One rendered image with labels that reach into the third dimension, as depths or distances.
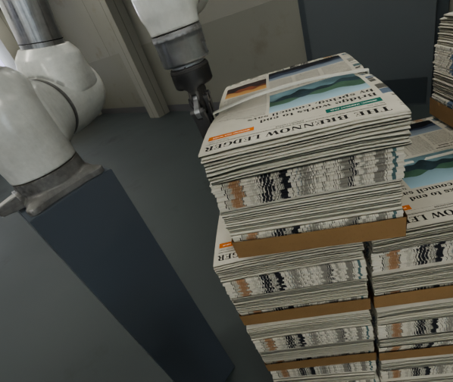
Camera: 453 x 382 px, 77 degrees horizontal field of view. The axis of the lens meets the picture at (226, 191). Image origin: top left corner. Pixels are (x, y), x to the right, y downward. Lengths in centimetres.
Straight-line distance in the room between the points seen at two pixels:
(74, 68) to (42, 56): 7
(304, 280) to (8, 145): 64
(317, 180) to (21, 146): 57
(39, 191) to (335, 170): 60
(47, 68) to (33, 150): 22
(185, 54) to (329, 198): 34
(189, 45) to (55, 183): 41
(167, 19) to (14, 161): 41
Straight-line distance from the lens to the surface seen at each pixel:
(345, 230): 52
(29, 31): 86
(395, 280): 68
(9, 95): 71
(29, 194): 75
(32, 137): 71
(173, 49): 54
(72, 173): 74
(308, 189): 46
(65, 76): 83
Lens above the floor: 123
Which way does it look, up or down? 32 degrees down
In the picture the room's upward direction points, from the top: 21 degrees counter-clockwise
